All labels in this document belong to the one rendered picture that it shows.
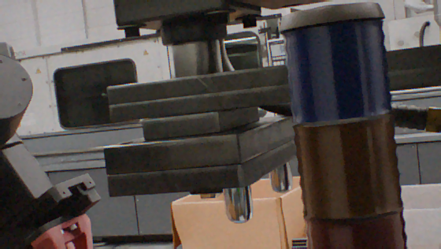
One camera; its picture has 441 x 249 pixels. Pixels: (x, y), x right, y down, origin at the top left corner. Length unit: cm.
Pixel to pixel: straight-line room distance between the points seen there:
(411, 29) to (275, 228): 305
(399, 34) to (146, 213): 238
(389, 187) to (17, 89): 38
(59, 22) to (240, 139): 800
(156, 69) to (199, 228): 281
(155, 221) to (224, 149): 528
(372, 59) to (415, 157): 479
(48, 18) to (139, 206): 339
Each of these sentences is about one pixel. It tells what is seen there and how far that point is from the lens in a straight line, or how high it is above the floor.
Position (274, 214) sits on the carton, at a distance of 285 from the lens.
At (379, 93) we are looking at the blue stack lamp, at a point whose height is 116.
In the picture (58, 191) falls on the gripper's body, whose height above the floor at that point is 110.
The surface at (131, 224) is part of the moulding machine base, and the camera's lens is 586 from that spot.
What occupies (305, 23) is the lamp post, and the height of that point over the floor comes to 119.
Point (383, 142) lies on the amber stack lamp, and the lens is 27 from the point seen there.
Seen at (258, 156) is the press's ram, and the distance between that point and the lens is 52.
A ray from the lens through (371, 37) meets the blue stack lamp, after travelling 26.
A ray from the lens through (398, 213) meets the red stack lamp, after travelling 27.
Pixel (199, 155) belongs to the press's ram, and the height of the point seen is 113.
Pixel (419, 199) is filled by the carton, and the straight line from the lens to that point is 331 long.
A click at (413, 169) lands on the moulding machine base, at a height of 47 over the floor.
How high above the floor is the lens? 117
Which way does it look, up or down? 3 degrees down
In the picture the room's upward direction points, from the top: 7 degrees counter-clockwise
